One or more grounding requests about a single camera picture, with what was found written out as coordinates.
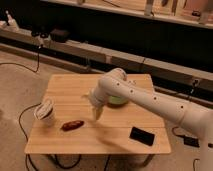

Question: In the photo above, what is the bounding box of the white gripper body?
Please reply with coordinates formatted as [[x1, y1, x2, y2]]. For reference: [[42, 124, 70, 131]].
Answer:
[[89, 87, 107, 108]]

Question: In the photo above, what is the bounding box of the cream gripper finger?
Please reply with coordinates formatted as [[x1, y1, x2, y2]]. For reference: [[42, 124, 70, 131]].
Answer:
[[92, 107, 103, 121]]

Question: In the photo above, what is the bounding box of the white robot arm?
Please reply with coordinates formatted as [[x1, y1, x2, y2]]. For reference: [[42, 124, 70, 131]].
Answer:
[[88, 68, 213, 171]]

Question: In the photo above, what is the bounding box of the green round plate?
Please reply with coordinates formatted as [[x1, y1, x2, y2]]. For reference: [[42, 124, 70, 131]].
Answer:
[[107, 96, 128, 107]]

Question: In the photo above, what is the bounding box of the wooden table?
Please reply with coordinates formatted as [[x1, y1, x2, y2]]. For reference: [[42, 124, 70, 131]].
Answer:
[[25, 74, 171, 156]]

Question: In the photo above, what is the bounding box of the black smartphone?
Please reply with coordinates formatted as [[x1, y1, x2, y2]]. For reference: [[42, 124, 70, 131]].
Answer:
[[130, 127, 155, 146]]

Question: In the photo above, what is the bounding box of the white paper cup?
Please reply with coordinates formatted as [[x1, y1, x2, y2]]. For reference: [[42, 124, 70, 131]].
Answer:
[[34, 99, 55, 126]]

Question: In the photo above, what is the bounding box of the black box on ledge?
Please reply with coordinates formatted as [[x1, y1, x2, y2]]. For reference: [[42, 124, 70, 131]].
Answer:
[[50, 29, 69, 43]]

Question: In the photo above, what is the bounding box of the black power adapter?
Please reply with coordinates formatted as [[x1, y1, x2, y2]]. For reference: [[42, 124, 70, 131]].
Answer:
[[184, 137, 199, 147]]

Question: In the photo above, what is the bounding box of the white bottle on ledge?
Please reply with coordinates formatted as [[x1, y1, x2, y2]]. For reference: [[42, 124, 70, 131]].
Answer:
[[5, 10, 19, 31]]

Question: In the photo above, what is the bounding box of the black floor cable left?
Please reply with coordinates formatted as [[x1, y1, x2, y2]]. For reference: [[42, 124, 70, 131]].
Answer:
[[18, 102, 42, 171]]

